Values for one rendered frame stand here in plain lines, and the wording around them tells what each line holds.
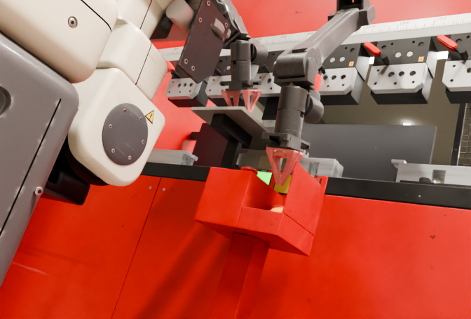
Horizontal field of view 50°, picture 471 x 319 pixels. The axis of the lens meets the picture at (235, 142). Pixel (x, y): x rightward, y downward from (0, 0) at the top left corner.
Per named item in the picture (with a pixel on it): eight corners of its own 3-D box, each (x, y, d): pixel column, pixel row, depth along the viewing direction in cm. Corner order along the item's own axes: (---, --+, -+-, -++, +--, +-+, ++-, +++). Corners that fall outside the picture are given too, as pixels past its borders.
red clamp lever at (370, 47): (366, 38, 142) (387, 55, 135) (371, 46, 145) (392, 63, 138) (361, 43, 142) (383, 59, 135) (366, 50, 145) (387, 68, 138)
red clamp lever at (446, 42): (439, 31, 129) (467, 49, 123) (444, 40, 132) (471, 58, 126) (434, 36, 130) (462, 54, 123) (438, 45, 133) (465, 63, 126)
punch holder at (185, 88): (162, 97, 188) (176, 59, 193) (177, 107, 194) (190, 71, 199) (193, 95, 179) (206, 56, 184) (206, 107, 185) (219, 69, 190)
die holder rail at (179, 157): (87, 167, 198) (96, 145, 201) (98, 172, 202) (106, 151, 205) (179, 176, 167) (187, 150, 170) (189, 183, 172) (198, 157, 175)
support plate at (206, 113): (190, 110, 140) (191, 106, 140) (240, 148, 159) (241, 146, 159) (242, 109, 129) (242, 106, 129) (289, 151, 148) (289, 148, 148)
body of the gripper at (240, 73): (234, 87, 148) (233, 62, 147) (262, 87, 142) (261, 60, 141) (219, 87, 143) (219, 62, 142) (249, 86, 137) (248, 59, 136)
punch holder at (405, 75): (366, 90, 139) (377, 40, 144) (376, 104, 145) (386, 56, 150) (420, 87, 130) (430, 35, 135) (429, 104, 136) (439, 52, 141)
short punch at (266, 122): (259, 125, 160) (267, 99, 163) (263, 127, 161) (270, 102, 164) (286, 125, 154) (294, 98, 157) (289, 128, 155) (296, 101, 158)
